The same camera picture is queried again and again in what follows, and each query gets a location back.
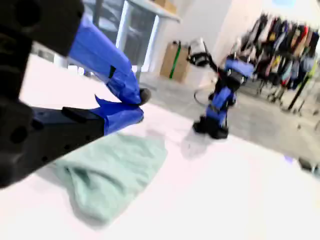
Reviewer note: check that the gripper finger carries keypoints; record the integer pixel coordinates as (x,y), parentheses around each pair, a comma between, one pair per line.
(82,125)
(100,57)

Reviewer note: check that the pale green T-shirt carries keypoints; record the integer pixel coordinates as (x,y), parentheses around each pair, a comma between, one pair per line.
(112,172)

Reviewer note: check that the white framed shelf unit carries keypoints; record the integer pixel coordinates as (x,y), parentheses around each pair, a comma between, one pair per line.
(140,37)

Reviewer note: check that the clothes rack with garments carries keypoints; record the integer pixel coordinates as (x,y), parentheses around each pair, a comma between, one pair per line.
(282,55)

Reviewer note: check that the cardboard box with green strip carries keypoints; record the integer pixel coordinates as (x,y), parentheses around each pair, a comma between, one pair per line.
(175,62)

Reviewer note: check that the plain cardboard box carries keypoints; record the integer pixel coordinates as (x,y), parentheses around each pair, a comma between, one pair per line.
(166,5)

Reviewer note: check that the short blue tape piece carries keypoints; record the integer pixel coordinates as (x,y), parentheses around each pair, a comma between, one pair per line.
(288,158)

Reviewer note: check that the small black box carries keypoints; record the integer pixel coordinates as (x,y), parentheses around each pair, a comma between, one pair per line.
(310,166)

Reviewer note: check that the black camera stalk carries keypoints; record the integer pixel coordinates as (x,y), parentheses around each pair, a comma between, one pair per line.
(215,66)

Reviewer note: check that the silver camera box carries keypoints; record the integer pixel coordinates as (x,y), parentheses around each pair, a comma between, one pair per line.
(200,52)

